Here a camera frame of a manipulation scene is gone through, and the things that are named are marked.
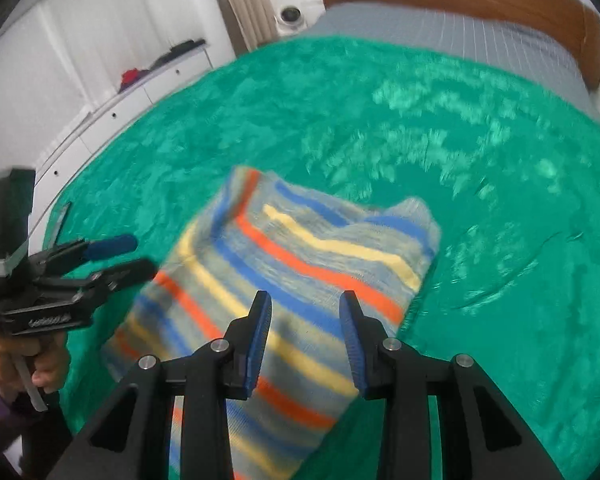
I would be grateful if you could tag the grey bed mattress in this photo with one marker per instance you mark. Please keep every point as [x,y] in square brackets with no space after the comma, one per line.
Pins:
[455,30]

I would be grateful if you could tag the beige curtain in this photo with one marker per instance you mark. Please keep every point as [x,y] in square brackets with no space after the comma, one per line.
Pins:
[250,0]

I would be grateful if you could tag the red cloth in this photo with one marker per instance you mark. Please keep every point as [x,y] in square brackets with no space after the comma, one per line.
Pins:
[131,77]

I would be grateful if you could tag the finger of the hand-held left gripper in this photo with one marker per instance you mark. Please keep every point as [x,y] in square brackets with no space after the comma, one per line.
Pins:
[130,272]
[111,245]

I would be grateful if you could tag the green plush blanket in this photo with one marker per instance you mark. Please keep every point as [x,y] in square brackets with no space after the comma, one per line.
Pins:
[480,210]

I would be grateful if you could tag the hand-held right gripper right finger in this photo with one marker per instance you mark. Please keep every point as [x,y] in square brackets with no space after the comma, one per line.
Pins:
[352,347]

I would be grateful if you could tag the person's left hand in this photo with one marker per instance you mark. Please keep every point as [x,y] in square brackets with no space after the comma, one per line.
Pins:
[50,365]

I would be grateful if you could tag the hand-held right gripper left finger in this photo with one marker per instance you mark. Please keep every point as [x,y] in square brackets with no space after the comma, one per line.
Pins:
[259,342]

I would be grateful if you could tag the striped knit sweater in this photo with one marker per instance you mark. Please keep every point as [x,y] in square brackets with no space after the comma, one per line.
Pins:
[305,260]

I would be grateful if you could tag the white drawer cabinet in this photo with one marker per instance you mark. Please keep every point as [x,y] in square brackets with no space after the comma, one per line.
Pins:
[130,105]

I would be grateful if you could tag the white round device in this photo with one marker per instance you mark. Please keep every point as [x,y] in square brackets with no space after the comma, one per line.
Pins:
[291,16]

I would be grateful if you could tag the black items on cabinet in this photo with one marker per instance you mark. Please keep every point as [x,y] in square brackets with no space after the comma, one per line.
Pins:
[177,51]

